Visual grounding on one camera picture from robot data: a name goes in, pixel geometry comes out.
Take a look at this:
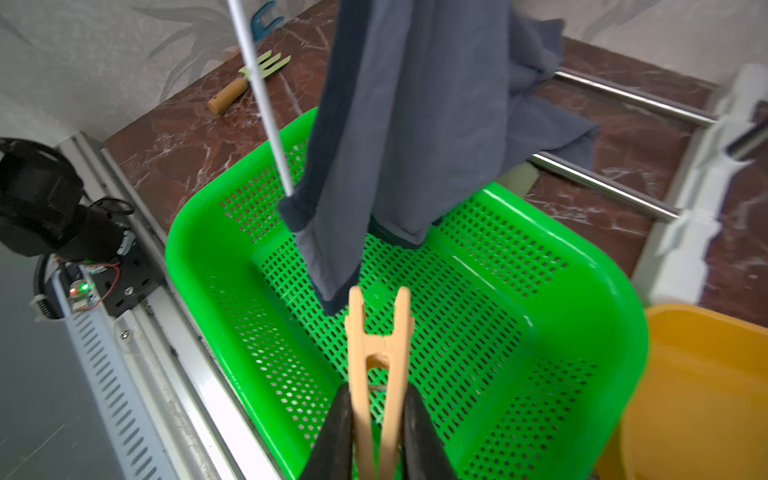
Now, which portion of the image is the wooden clothespin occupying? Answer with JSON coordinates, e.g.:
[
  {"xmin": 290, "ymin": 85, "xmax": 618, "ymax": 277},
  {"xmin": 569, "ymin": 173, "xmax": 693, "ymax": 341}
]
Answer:
[{"xmin": 344, "ymin": 285, "xmax": 416, "ymax": 480}]

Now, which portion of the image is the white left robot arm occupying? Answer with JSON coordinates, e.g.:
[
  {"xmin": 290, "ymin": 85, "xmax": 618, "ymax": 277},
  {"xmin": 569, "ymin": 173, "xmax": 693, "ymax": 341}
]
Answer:
[{"xmin": 1, "ymin": 137, "xmax": 134, "ymax": 321}]

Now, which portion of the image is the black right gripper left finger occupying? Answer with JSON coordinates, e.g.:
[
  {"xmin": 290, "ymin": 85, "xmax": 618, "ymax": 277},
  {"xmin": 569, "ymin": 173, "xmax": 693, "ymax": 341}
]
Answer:
[{"xmin": 298, "ymin": 383, "xmax": 354, "ymax": 480}]

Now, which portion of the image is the green perforated plastic basket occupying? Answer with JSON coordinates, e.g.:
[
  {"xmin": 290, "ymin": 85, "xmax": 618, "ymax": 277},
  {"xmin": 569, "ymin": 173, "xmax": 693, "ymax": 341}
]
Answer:
[{"xmin": 166, "ymin": 145, "xmax": 649, "ymax": 479}]

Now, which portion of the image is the clothes rack with steel bars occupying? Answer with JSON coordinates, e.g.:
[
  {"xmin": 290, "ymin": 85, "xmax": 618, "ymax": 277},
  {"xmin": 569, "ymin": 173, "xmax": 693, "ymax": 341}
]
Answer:
[{"xmin": 530, "ymin": 64, "xmax": 767, "ymax": 305}]

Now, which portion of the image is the green garden hand fork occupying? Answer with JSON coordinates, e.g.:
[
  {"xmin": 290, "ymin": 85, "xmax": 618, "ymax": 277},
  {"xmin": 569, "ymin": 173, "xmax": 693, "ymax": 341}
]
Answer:
[{"xmin": 207, "ymin": 50, "xmax": 292, "ymax": 115}]

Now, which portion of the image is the white wire hanger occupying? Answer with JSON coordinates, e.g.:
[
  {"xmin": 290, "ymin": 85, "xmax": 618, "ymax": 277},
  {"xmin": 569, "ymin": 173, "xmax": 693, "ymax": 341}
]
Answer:
[{"xmin": 227, "ymin": 0, "xmax": 294, "ymax": 197}]

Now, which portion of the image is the blue garden hand rake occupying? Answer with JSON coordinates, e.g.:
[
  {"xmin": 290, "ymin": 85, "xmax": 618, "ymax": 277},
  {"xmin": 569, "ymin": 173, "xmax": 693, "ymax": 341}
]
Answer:
[{"xmin": 250, "ymin": 1, "xmax": 285, "ymax": 43}]

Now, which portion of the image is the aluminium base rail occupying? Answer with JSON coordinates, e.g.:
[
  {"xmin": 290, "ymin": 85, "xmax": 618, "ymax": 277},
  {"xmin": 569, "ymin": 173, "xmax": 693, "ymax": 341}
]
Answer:
[{"xmin": 46, "ymin": 132, "xmax": 279, "ymax": 479}]

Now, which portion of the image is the yellow plastic bin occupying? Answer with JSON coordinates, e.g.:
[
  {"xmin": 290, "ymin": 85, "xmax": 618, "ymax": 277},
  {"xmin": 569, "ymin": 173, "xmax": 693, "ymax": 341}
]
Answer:
[{"xmin": 596, "ymin": 304, "xmax": 767, "ymax": 479}]

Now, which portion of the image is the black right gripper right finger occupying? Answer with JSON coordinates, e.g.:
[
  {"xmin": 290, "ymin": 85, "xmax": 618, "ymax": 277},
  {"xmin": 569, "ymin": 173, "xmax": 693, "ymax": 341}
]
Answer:
[{"xmin": 401, "ymin": 383, "xmax": 458, "ymax": 480}]

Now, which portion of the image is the blue-grey tank top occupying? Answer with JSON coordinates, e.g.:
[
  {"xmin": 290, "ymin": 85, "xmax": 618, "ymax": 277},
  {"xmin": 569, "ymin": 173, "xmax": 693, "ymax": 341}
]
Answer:
[{"xmin": 279, "ymin": 1, "xmax": 597, "ymax": 316}]

